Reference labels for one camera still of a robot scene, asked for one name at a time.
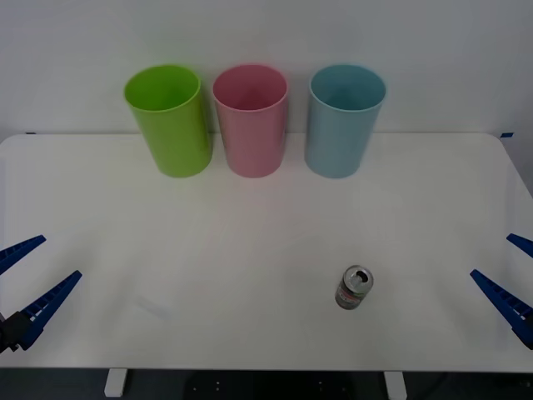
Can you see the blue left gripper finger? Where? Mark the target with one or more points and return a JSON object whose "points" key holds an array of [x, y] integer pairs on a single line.
{"points": [[16, 252], [46, 302]]}

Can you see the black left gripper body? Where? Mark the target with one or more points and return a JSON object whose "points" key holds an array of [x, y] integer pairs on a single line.
{"points": [[3, 337]]}

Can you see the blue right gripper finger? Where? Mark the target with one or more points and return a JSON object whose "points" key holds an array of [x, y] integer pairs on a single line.
{"points": [[522, 242], [506, 302]]}

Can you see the dark drink can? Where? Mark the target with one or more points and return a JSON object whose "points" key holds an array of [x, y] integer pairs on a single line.
{"points": [[350, 293]]}

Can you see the white table leg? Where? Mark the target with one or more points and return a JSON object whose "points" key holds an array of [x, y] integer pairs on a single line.
{"points": [[395, 385], [114, 383]]}

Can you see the green plastic bin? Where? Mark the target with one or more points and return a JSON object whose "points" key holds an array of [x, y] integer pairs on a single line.
{"points": [[177, 137]]}

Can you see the pale blue plastic bin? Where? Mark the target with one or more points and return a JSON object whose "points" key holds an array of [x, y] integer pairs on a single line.
{"points": [[335, 141]]}

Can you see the pink plastic bin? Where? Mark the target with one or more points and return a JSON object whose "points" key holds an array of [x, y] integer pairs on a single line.
{"points": [[252, 141]]}

